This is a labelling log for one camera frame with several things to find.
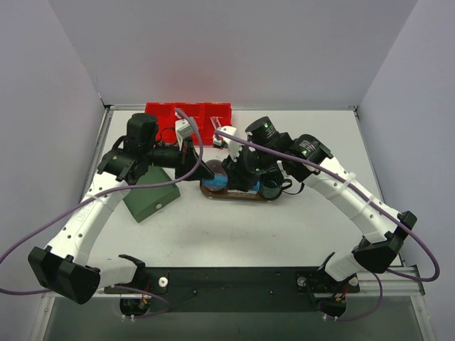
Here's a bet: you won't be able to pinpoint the translucent purple cup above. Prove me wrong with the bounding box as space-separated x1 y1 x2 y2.
205 159 227 177

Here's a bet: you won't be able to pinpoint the blue toothpaste tube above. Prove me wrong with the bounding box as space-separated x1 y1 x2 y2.
202 174 260 191

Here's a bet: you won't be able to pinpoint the clear plastic bag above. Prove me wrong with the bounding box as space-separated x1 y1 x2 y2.
227 190 257 198

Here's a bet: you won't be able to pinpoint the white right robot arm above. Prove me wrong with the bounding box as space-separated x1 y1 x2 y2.
213 117 417 282

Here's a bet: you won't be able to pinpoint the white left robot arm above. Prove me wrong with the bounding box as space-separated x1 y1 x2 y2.
28 109 214 305

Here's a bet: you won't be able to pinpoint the oval wooden tray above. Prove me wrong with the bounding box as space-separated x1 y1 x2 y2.
200 183 281 202

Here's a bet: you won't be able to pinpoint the toothbrush in clear wrapper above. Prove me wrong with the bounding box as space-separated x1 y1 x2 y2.
210 117 222 131

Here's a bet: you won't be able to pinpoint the green metal tray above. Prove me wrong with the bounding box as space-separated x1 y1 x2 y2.
124 166 181 223

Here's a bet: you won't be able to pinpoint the red plastic divided bin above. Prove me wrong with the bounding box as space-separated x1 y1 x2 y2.
145 102 232 146

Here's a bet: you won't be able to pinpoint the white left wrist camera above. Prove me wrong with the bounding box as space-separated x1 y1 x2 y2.
174 117 198 149

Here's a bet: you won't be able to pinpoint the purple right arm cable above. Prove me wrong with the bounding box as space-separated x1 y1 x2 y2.
215 129 440 323

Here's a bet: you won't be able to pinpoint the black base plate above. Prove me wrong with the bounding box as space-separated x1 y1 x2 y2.
104 266 360 313

